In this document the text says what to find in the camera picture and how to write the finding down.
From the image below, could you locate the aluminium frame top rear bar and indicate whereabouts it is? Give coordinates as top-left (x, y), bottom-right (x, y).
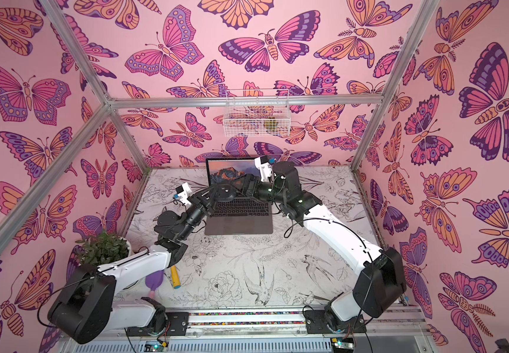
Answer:
top-left (109, 94), bottom-right (383, 110)

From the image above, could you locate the aluminium frame post left rear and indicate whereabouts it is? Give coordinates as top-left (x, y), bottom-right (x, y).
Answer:
top-left (40, 0), bottom-right (149, 173)

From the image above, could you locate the aluminium frame left diagonal bar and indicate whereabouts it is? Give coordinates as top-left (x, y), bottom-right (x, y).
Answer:
top-left (0, 104), bottom-right (110, 254)

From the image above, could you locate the grey laptop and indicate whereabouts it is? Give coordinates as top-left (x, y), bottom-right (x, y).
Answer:
top-left (204, 157), bottom-right (273, 236)

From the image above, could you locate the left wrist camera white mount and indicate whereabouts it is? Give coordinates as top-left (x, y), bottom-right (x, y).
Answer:
top-left (173, 182), bottom-right (193, 207)

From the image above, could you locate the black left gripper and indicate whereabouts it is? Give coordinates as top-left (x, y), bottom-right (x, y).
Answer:
top-left (177, 187), bottom-right (219, 244)

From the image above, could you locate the aluminium frame post right rear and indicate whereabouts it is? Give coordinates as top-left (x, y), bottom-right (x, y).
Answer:
top-left (351, 0), bottom-right (439, 171)

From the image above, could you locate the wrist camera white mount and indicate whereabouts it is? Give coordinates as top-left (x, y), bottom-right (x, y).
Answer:
top-left (254, 155), bottom-right (272, 180)
top-left (173, 182), bottom-right (193, 207)

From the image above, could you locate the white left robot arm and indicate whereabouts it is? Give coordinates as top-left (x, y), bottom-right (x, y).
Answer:
top-left (47, 185), bottom-right (238, 344)

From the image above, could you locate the green potted plant white pot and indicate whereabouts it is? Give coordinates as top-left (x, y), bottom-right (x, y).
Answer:
top-left (77, 232), bottom-right (131, 267)

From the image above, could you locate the aluminium frame post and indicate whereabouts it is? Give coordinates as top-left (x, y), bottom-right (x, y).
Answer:
top-left (40, 0), bottom-right (149, 173)
top-left (351, 0), bottom-right (439, 171)

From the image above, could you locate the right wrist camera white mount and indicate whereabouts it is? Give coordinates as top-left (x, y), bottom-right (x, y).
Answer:
top-left (254, 155), bottom-right (272, 180)

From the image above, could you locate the purple garden trowel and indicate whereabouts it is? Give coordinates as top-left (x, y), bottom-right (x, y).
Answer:
top-left (145, 270), bottom-right (164, 299)

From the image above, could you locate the blue garden hand rake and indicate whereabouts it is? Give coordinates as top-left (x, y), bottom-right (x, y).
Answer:
top-left (170, 266), bottom-right (181, 289)

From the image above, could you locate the white wire basket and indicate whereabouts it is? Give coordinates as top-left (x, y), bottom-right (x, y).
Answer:
top-left (222, 89), bottom-right (291, 138)

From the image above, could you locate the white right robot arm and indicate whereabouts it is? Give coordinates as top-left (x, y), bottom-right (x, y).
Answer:
top-left (231, 162), bottom-right (407, 331)

